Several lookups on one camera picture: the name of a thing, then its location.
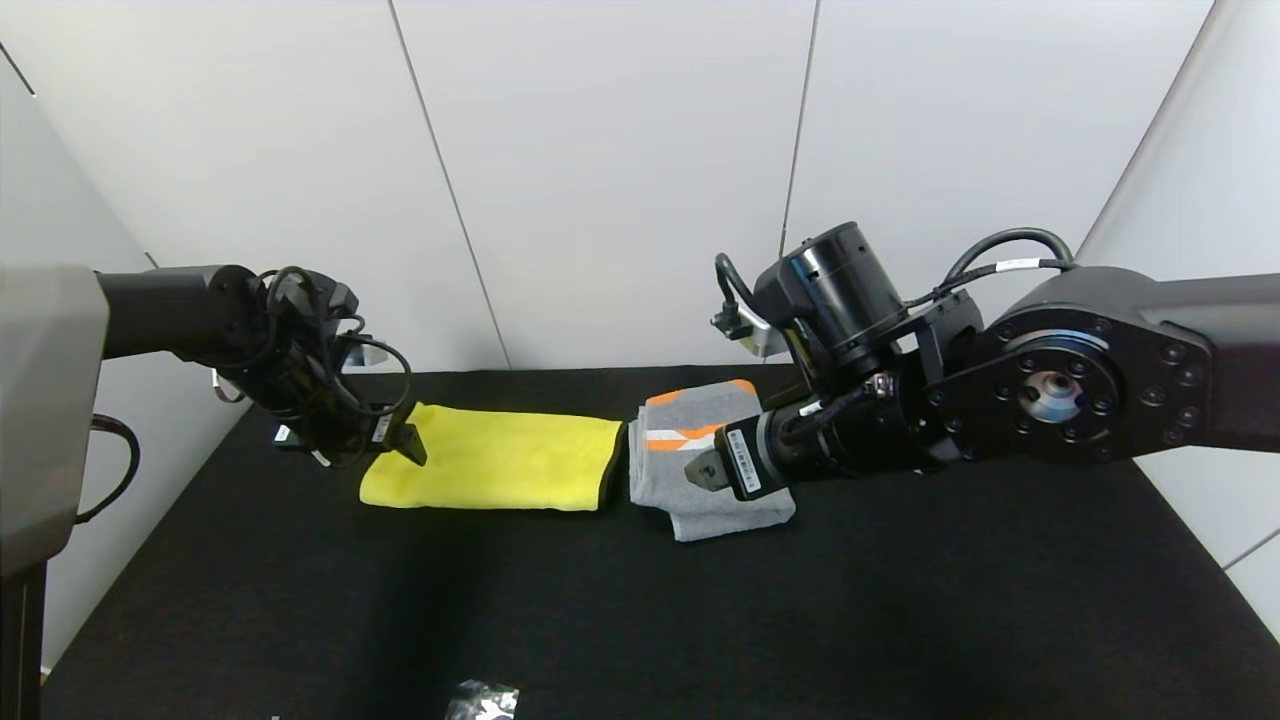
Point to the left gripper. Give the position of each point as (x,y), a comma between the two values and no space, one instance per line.
(383,429)

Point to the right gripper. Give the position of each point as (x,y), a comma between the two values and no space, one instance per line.
(743,460)

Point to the grey towel with orange stripe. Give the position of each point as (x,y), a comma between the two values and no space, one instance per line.
(690,500)

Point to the yellow microfibre towel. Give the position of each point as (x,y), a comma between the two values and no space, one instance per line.
(500,460)

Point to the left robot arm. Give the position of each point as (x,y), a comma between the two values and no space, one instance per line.
(150,310)

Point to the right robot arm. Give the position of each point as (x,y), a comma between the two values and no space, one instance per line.
(1100,380)

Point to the black tablecloth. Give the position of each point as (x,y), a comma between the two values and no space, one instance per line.
(800,620)

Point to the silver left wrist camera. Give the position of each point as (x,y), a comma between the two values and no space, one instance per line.
(365,353)

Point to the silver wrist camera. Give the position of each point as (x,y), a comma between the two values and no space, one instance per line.
(765,338)
(365,353)

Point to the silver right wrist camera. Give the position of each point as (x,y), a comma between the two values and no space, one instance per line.
(765,338)

